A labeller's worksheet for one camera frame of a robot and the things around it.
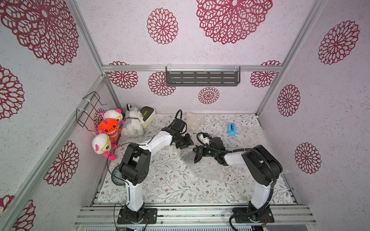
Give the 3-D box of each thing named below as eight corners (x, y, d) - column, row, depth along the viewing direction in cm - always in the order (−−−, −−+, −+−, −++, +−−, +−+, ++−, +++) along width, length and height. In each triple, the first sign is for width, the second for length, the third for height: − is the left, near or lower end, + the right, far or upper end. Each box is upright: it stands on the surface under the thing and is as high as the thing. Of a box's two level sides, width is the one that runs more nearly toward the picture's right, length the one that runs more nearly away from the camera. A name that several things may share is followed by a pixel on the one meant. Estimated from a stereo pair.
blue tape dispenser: (228, 135, 110) (229, 132, 107) (228, 125, 116) (229, 122, 113) (234, 136, 109) (236, 133, 106) (234, 126, 116) (236, 123, 112)
